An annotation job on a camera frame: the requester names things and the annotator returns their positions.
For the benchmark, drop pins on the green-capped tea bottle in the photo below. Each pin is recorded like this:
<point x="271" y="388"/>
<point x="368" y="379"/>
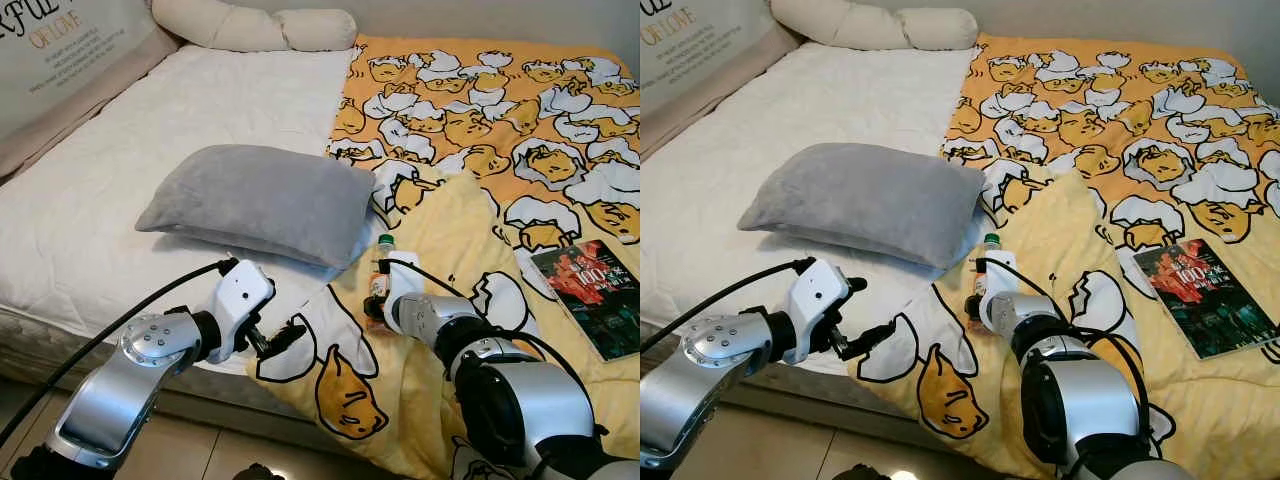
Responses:
<point x="986" y="270"/>
<point x="381" y="278"/>

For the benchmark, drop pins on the grey plush pillow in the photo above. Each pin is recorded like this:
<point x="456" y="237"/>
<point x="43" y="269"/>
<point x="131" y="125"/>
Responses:
<point x="260" y="200"/>
<point x="865" y="200"/>

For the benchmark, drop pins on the yellow cartoon egg duvet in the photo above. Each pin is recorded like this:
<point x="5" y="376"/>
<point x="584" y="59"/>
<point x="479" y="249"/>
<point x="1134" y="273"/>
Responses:
<point x="480" y="210"/>
<point x="1100" y="200"/>

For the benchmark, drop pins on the dark red-green cover book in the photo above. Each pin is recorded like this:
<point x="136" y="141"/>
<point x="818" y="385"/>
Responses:
<point x="595" y="295"/>
<point x="1215" y="295"/>

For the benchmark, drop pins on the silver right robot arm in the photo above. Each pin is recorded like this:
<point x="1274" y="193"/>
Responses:
<point x="1085" y="400"/>
<point x="530" y="400"/>

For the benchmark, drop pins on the beige bed base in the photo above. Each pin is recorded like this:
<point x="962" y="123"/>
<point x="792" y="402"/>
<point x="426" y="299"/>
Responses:
<point x="800" y="405"/>
<point x="25" y="350"/>

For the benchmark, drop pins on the white quilted mattress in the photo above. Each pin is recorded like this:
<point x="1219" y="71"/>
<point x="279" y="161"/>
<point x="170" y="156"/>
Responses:
<point x="200" y="100"/>
<point x="820" y="100"/>

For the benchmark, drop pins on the cream knotted bolster pillow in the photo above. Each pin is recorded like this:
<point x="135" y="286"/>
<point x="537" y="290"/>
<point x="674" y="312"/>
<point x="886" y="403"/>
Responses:
<point x="240" y="25"/>
<point x="860" y="22"/>

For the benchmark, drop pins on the printed lettering padded headboard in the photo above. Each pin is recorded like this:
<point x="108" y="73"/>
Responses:
<point x="60" y="60"/>
<point x="690" y="50"/>

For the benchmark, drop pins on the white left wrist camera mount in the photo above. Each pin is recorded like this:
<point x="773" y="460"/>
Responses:
<point x="240" y="295"/>
<point x="818" y="295"/>

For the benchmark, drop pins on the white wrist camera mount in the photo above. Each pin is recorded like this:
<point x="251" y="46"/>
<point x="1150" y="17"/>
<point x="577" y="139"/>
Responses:
<point x="1003" y="275"/>
<point x="818" y="295"/>
<point x="240" y="295"/>
<point x="404" y="275"/>

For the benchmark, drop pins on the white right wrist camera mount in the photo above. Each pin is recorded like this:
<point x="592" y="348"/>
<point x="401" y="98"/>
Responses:
<point x="1003" y="275"/>
<point x="404" y="275"/>

